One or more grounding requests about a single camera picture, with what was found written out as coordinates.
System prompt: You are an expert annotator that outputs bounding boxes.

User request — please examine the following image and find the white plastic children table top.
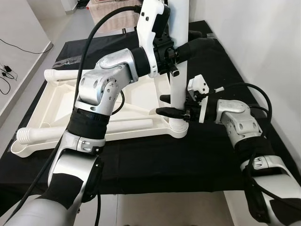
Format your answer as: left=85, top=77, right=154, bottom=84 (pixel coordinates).
left=10, top=68, right=190, bottom=158

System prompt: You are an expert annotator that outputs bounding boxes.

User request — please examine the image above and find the black tablecloth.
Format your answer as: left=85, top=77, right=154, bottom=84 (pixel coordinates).
left=0, top=21, right=301, bottom=198

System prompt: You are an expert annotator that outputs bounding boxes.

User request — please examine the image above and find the pink cloth covered table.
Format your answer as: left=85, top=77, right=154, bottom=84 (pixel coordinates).
left=89, top=0, right=142, bottom=33

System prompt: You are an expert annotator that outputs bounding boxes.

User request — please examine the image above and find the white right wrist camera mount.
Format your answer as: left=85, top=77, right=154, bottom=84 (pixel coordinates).
left=187, top=75, right=210, bottom=124

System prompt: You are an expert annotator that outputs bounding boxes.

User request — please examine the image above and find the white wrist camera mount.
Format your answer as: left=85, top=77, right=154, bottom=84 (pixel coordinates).
left=135, top=0, right=172, bottom=78
left=187, top=75, right=210, bottom=124

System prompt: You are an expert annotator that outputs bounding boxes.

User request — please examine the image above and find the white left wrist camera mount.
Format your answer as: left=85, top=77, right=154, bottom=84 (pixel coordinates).
left=135, top=0, right=172, bottom=78

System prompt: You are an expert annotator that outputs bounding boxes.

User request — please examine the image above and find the black wall cable bundle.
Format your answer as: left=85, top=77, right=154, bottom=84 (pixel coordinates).
left=0, top=38, right=52, bottom=95

